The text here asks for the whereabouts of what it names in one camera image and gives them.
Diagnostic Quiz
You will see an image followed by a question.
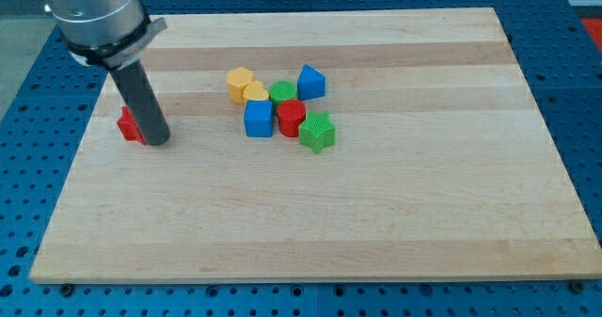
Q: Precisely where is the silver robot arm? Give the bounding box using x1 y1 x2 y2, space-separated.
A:
45 0 166 70

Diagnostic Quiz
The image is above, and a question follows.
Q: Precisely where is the green star block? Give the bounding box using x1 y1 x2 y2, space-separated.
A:
298 112 336 154

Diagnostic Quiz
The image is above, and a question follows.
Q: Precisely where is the red cylinder block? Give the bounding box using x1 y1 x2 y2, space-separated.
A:
277 100 306 137

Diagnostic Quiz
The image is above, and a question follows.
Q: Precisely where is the blue cube block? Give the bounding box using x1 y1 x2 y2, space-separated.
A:
244 100 273 137

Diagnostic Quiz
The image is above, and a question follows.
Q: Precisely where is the green cylinder block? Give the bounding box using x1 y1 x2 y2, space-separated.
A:
269 81 298 109

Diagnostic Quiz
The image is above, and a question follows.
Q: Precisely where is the blue triangle block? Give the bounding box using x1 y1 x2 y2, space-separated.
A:
297 65 325 101

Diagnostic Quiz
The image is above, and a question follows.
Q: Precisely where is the yellow heart block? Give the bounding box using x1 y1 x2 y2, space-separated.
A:
243 81 270 103

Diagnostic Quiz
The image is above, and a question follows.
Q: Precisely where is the yellow hexagon block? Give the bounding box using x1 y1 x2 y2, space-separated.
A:
226 67 254 103

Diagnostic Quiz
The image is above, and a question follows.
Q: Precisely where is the wooden board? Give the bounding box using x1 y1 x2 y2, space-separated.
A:
30 8 601 284

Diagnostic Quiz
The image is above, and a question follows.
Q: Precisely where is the red moon block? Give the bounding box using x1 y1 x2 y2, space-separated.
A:
117 106 146 145

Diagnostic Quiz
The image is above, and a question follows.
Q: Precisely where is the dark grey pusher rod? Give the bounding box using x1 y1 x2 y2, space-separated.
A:
110 60 170 146

